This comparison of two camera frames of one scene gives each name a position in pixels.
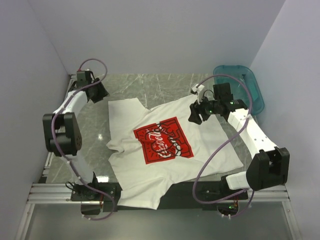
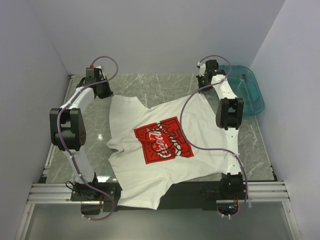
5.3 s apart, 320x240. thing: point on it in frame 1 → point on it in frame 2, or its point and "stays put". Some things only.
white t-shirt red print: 160,149 stays put
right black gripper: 195,108 → 205,89
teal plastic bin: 238,90 stays put
